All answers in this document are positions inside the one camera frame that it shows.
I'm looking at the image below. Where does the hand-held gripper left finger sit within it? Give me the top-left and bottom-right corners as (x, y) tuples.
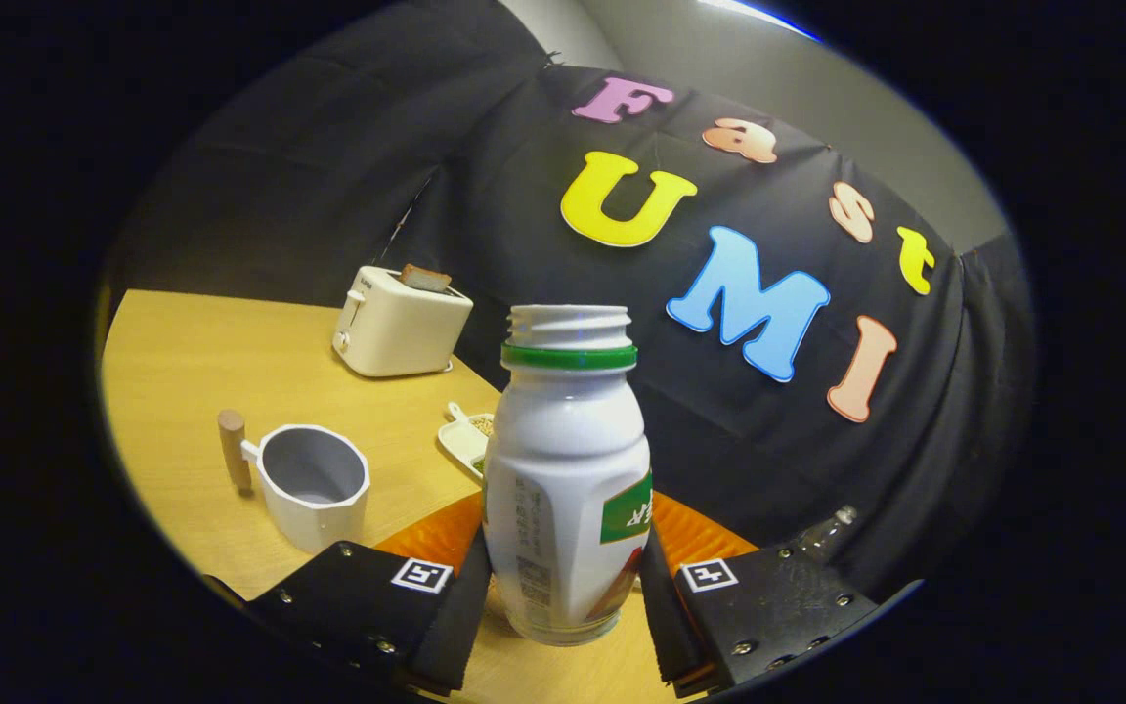
(221, 492), (496, 699)

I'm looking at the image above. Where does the cream toaster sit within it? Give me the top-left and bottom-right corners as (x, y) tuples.
(332, 265), (475, 378)

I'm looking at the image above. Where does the wooden table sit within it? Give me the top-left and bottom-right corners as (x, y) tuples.
(99, 288), (701, 704)

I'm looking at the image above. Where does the white cup with wooden handle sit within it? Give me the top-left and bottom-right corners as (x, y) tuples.
(217, 409), (371, 556)

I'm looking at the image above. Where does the clear plastic water bottle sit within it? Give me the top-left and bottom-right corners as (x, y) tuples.
(798, 505), (859, 560)

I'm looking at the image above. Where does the white juice bottle green ring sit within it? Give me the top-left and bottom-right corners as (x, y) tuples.
(481, 303), (655, 648)

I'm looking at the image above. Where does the black backdrop cloth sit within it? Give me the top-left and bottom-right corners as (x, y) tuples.
(104, 0), (1038, 597)

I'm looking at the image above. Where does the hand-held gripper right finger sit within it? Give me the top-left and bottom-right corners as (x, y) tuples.
(639, 492), (885, 697)

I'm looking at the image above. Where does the toasted bread slice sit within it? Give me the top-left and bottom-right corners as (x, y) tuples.
(399, 263), (454, 294)

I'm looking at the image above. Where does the small white dish of beans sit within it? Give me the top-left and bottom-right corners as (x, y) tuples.
(437, 402), (496, 480)

